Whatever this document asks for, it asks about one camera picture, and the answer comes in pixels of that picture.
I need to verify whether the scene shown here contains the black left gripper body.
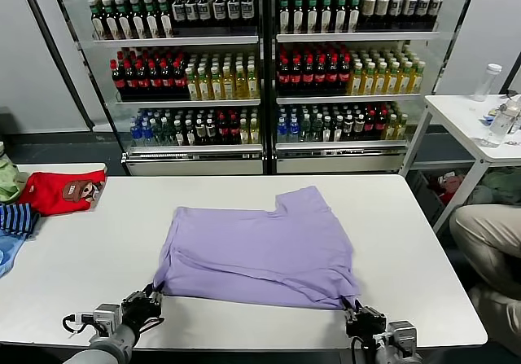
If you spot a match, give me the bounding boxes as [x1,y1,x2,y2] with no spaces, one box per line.
[120,291,163,329]

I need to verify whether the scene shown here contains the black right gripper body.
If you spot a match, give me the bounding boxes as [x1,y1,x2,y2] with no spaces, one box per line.
[344,305,387,340]

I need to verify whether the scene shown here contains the purple t-shirt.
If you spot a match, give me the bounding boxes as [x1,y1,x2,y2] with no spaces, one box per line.
[152,184,363,311]

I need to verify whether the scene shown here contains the black plastic crate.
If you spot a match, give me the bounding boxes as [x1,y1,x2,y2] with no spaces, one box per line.
[406,168,447,222]

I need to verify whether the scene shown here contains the grey-beige shoe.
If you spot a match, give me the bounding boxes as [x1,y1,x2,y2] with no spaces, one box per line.
[467,284,521,344]

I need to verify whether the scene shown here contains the open beverage display cooler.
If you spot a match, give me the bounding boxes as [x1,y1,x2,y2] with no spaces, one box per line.
[268,0,453,174]
[45,0,269,177]

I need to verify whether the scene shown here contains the red shirt bear print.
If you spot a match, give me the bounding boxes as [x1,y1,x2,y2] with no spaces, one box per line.
[18,169,107,217]

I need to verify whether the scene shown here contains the light blue garment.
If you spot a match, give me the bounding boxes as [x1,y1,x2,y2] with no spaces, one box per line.
[0,233,29,279]

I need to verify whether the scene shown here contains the person's leg beige trousers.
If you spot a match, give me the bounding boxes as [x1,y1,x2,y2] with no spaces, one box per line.
[449,204,521,296]

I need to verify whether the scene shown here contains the red crumpled garment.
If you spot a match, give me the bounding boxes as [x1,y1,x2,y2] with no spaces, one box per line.
[437,171,465,204]

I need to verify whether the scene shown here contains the white cooler shelf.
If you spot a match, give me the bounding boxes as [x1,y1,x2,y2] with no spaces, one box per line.
[126,143,264,153]
[92,34,260,47]
[275,31,440,42]
[275,93,422,104]
[275,139,409,150]
[115,98,261,107]

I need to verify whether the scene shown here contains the blue striped garment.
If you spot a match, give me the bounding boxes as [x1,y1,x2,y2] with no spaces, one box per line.
[0,202,42,241]

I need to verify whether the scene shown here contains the grey-blue crumpled garment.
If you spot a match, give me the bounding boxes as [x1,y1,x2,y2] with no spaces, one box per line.
[466,184,493,207]

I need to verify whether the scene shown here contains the light green garment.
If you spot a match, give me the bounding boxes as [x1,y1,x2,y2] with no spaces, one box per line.
[0,160,29,203]

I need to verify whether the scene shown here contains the dark green crumpled garment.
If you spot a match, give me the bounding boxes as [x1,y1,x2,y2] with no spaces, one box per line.
[482,167,521,206]

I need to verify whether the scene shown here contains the yellow tea bottle green cap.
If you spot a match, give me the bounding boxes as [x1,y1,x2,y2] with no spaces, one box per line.
[350,62,365,96]
[363,62,376,96]
[374,61,388,95]
[210,65,224,100]
[399,60,413,95]
[185,67,199,100]
[234,64,248,99]
[222,65,236,100]
[387,61,401,95]
[411,60,427,94]
[247,64,261,99]
[198,66,212,100]

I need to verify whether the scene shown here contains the white side table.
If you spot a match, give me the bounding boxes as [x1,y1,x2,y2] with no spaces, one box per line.
[397,94,521,235]

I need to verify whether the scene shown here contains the clear plastic water bottle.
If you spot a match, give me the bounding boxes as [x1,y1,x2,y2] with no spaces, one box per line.
[484,105,514,148]

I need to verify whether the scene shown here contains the tall clear bottle white cap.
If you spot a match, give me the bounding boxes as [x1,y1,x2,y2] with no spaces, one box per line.
[473,63,503,103]

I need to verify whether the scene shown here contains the dark tea bottle beige label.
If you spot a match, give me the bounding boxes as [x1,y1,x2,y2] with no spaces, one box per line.
[157,0,173,38]
[143,0,159,39]
[129,0,145,39]
[116,0,131,40]
[90,0,105,41]
[103,0,118,40]

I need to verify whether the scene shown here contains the dark bottle green cap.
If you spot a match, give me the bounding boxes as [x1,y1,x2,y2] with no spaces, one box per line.
[347,0,361,33]
[333,0,348,33]
[319,0,334,34]
[305,0,320,34]
[278,0,292,34]
[291,0,306,34]

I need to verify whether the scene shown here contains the wide beige label tea bottle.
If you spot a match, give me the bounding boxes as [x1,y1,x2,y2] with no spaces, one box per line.
[374,0,390,30]
[361,0,376,30]

